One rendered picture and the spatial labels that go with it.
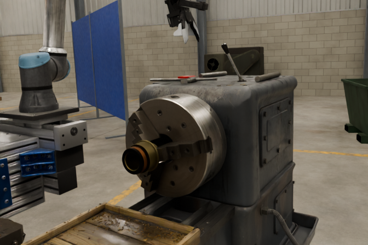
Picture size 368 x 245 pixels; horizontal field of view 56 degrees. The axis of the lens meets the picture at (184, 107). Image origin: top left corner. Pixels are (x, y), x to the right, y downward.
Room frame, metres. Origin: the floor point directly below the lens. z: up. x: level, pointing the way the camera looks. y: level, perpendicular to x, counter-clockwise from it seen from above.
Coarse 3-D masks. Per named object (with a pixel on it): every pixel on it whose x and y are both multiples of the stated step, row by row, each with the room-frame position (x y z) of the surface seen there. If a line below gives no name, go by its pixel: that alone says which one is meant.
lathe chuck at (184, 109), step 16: (176, 96) 1.07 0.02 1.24; (160, 112) 1.04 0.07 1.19; (176, 112) 1.00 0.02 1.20; (192, 112) 0.98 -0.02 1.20; (208, 112) 1.04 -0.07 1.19; (128, 128) 1.10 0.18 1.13; (160, 128) 1.03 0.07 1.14; (176, 128) 1.00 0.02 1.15; (192, 128) 0.97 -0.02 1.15; (208, 128) 0.98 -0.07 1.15; (128, 144) 1.11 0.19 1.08; (160, 144) 1.09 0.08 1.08; (176, 160) 1.00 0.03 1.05; (192, 160) 0.97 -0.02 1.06; (208, 160) 0.95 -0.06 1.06; (176, 176) 1.00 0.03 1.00; (192, 176) 0.97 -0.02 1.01; (208, 176) 0.99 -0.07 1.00; (160, 192) 1.04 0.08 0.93; (176, 192) 1.01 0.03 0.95
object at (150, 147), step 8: (136, 144) 0.93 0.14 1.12; (144, 144) 0.94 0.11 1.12; (152, 144) 0.94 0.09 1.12; (128, 152) 0.91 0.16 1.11; (136, 152) 0.90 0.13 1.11; (144, 152) 0.91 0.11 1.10; (152, 152) 0.93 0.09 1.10; (128, 160) 0.94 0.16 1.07; (136, 160) 0.96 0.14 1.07; (144, 160) 0.90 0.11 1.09; (152, 160) 0.92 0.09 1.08; (128, 168) 0.92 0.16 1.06; (136, 168) 0.93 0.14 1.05; (144, 168) 0.90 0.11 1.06; (152, 168) 0.94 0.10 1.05
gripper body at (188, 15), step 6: (168, 0) 1.45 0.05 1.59; (174, 0) 1.45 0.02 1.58; (168, 6) 1.47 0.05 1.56; (174, 6) 1.45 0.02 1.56; (180, 6) 1.43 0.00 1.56; (174, 12) 1.43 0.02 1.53; (180, 12) 1.42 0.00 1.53; (186, 12) 1.42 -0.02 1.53; (168, 18) 1.44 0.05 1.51; (174, 18) 1.43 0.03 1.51; (186, 18) 1.41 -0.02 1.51; (192, 18) 1.47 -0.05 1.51; (174, 24) 1.43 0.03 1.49
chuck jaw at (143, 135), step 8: (136, 112) 1.04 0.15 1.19; (144, 112) 1.06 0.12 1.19; (136, 120) 1.03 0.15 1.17; (144, 120) 1.04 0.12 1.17; (136, 128) 1.01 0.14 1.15; (144, 128) 1.01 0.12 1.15; (152, 128) 1.04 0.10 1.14; (136, 136) 1.01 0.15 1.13; (144, 136) 0.98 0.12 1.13; (152, 136) 1.01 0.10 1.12; (160, 136) 1.04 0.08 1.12
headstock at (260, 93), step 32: (160, 96) 1.23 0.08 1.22; (224, 96) 1.10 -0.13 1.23; (256, 96) 1.10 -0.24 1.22; (288, 96) 1.46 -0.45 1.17; (224, 128) 1.09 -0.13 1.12; (256, 128) 1.10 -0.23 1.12; (288, 128) 1.43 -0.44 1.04; (256, 160) 1.09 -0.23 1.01; (288, 160) 1.45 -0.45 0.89; (192, 192) 1.16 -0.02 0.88; (224, 192) 1.09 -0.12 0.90; (256, 192) 1.09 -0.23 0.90
